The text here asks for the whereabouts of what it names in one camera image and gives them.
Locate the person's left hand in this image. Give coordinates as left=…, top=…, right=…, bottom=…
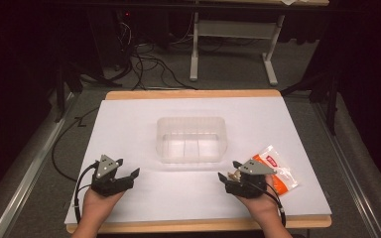
left=81, top=187, right=126, bottom=226

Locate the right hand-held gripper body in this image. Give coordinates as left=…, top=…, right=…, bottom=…
left=224, top=159, right=278, bottom=200

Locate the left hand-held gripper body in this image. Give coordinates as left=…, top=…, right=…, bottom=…
left=90, top=154, right=135, bottom=198

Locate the person's right hand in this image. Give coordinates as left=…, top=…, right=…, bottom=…
left=235, top=174, right=281, bottom=223

